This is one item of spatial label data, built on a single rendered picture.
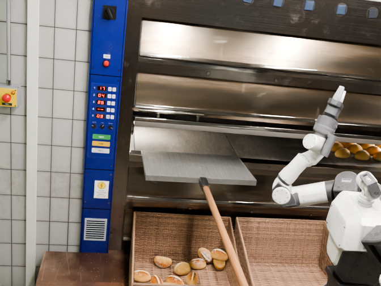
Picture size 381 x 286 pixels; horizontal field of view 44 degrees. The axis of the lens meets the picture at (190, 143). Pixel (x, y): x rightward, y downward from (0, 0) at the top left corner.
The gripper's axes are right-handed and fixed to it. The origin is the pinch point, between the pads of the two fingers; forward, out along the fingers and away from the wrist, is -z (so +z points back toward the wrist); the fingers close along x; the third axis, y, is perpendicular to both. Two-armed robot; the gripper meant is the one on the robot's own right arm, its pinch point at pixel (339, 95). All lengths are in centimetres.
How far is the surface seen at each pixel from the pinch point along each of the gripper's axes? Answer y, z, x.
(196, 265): 39, 108, -42
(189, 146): 73, 51, -45
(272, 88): 40, 3, -37
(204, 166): 52, 55, -26
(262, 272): 8, 99, -64
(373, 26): 7, -45, -46
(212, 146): 63, 45, -55
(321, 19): 29, -37, -30
